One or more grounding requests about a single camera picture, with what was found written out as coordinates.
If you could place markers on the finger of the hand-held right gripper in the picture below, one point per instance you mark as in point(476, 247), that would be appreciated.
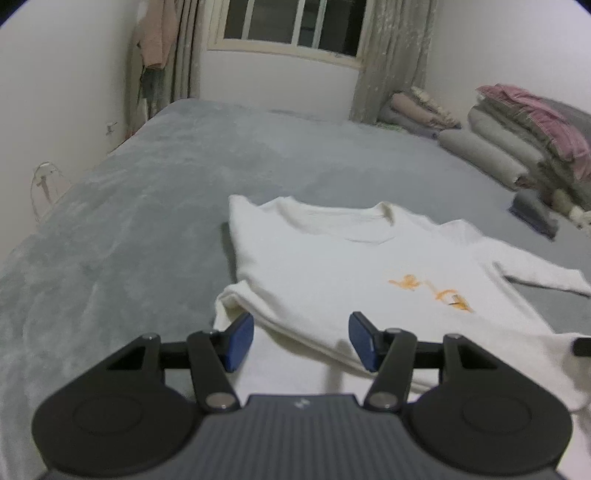
point(582, 347)

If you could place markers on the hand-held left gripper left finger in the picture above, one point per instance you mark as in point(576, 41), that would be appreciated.
point(240, 344)

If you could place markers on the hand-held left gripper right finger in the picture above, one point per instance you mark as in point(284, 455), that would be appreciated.
point(364, 344)

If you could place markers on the white bear print sweatshirt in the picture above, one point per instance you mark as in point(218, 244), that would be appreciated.
point(323, 258)

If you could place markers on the white orange plush toy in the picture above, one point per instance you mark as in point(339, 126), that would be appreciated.
point(577, 214)

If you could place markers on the grey knit garment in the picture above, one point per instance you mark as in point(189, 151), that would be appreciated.
point(533, 207)

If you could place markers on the grey bed blanket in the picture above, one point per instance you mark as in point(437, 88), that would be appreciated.
point(161, 207)

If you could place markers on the grey quilted cover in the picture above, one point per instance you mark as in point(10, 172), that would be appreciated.
point(572, 113)

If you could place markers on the folded blankets by curtain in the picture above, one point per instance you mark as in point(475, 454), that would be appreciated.
point(406, 110)

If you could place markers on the floral pillow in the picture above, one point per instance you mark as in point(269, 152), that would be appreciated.
point(436, 108)

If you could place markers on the grey hanging garment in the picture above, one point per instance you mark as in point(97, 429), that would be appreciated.
point(152, 87)

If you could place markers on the grey patterned curtain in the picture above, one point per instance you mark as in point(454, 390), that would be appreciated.
point(392, 50)
point(187, 50)

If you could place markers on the pink hanging garment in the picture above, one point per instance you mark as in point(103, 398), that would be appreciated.
point(157, 37)

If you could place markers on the small white wall socket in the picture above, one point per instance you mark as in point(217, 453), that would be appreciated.
point(111, 128)

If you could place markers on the window with cream frame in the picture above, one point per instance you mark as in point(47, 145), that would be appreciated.
point(286, 23)

